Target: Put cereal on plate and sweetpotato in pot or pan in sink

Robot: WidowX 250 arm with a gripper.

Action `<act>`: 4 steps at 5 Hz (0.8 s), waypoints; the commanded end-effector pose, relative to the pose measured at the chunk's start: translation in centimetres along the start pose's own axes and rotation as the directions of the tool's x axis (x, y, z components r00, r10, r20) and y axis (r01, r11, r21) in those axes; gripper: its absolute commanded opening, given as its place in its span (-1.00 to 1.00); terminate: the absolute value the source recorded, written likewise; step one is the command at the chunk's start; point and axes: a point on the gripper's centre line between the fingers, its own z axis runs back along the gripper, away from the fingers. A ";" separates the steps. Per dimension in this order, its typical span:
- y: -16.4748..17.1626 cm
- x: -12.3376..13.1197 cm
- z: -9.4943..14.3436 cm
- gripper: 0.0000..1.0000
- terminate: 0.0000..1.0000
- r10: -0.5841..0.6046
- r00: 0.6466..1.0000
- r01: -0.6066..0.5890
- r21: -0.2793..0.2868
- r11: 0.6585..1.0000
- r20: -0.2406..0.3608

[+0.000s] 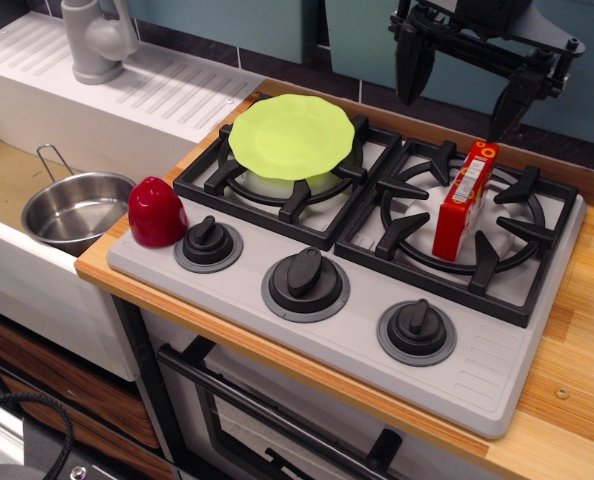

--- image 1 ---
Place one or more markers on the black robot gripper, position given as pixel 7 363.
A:
pixel 511 39

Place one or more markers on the red cereal box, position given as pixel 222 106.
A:
pixel 462 204

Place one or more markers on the red toy sweet potato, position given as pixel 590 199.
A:
pixel 155 213

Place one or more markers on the light green plastic plate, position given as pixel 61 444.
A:
pixel 291 137

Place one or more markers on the white toy sink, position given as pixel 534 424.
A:
pixel 141 124

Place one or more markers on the stainless steel pot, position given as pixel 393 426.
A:
pixel 73 213

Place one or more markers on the black right burner grate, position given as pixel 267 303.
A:
pixel 505 255

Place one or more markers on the black burner grate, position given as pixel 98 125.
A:
pixel 505 255
pixel 311 211

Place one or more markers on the black left burner grate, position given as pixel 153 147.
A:
pixel 311 211

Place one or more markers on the black right stove knob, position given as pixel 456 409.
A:
pixel 416 333

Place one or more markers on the black stove knob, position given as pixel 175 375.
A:
pixel 208 247
pixel 306 287
pixel 416 333

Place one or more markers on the black middle stove knob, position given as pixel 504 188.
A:
pixel 306 287

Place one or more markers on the grey toy stove top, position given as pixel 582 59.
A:
pixel 477 386

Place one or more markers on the black left stove knob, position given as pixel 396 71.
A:
pixel 208 247

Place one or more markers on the grey toy faucet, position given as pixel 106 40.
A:
pixel 98 45

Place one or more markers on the toy oven door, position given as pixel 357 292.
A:
pixel 408 463

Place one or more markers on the wooden drawer front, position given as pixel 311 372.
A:
pixel 91 389

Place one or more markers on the black oven door handle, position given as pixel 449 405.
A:
pixel 257 395

